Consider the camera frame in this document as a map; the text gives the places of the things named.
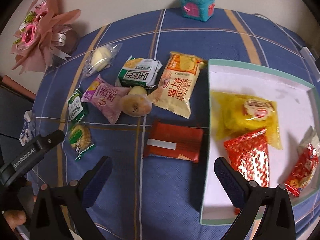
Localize small red snack packet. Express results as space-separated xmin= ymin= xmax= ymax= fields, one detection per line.
xmin=284 ymin=142 xmax=319 ymax=197

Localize large red peanut snack bag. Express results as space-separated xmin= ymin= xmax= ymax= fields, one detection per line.
xmin=224 ymin=128 xmax=270 ymax=187

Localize green round biscuit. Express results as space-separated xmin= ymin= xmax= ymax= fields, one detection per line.
xmin=68 ymin=123 xmax=95 ymax=161

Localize small green white packet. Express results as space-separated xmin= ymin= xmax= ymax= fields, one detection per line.
xmin=68 ymin=88 xmax=88 ymax=124

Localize yellow bread package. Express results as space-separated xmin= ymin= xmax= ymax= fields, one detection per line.
xmin=210 ymin=90 xmax=283 ymax=150

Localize purple swiss roll package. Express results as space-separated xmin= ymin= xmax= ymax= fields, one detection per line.
xmin=81 ymin=75 xmax=131 ymax=125

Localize red box-shaped snack pack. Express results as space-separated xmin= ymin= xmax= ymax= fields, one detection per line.
xmin=143 ymin=121 xmax=203 ymax=163

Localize person's left hand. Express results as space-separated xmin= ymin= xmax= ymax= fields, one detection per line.
xmin=3 ymin=209 xmax=27 ymax=231

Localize white blue tissue pack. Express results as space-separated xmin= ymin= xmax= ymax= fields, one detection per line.
xmin=19 ymin=111 xmax=35 ymax=146

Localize small beige sachet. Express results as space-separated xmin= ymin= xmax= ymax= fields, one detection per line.
xmin=297 ymin=126 xmax=319 ymax=157

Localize white tray with teal rim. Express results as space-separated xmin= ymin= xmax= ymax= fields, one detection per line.
xmin=200 ymin=59 xmax=319 ymax=225

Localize round bun in clear wrap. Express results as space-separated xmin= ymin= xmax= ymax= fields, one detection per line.
xmin=120 ymin=86 xmax=152 ymax=117

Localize blue plaid tablecloth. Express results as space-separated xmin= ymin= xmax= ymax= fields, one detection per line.
xmin=28 ymin=9 xmax=319 ymax=239

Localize white bun in clear wrap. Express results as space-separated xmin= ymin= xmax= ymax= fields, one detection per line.
xmin=82 ymin=43 xmax=123 ymax=77

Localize pink flower bouquet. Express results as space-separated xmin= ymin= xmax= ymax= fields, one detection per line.
xmin=11 ymin=0 xmax=81 ymax=73

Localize green white cracker pack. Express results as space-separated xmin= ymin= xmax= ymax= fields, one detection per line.
xmin=115 ymin=56 xmax=162 ymax=89

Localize cream swiss roll package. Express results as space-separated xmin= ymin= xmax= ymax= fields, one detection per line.
xmin=149 ymin=51 xmax=207 ymax=119

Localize teal house-shaped box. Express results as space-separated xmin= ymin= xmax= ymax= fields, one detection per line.
xmin=180 ymin=0 xmax=215 ymax=22

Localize white cable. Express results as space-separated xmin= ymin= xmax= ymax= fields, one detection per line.
xmin=252 ymin=13 xmax=304 ymax=53

